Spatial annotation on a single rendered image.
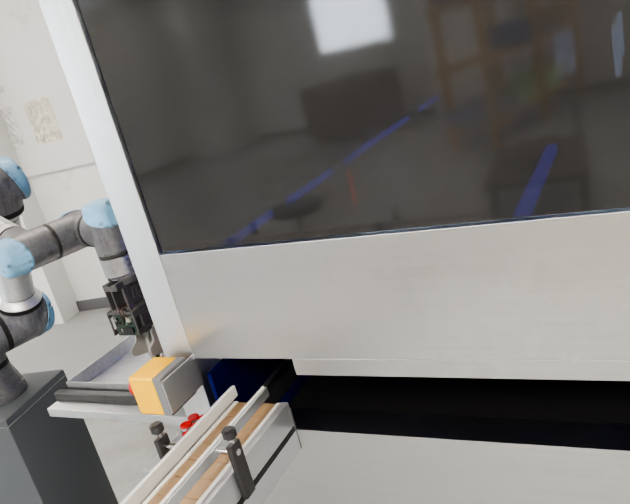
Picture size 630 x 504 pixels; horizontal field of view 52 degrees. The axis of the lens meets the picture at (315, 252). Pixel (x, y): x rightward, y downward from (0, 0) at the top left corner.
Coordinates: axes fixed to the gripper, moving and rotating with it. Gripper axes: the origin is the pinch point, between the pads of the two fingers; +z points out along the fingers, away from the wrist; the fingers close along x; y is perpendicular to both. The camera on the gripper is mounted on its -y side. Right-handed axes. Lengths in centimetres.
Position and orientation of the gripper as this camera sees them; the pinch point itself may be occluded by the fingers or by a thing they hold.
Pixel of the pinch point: (162, 354)
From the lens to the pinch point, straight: 143.3
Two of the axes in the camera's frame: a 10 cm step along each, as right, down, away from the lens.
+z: 2.4, 9.2, 3.0
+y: -4.2, 3.8, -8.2
